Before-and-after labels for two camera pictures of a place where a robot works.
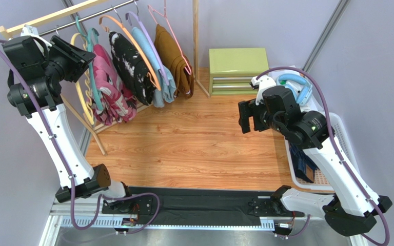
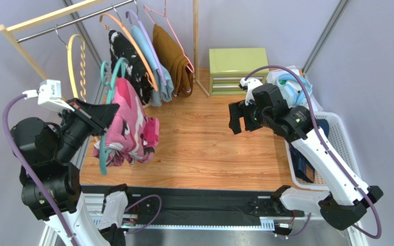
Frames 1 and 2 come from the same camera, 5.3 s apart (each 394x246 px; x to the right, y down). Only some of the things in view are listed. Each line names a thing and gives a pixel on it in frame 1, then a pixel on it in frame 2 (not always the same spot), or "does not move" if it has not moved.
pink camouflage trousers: x=119 y=103 -> x=131 y=136
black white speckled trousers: x=132 y=68 does not move
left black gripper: x=77 y=57 -> x=102 y=114
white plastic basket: x=320 y=182 does not move
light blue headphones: x=306 y=91 does not move
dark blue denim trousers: x=303 y=166 does not move
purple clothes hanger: x=142 y=31 does not move
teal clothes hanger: x=88 y=37 -> x=115 y=76
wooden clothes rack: x=55 y=13 does not move
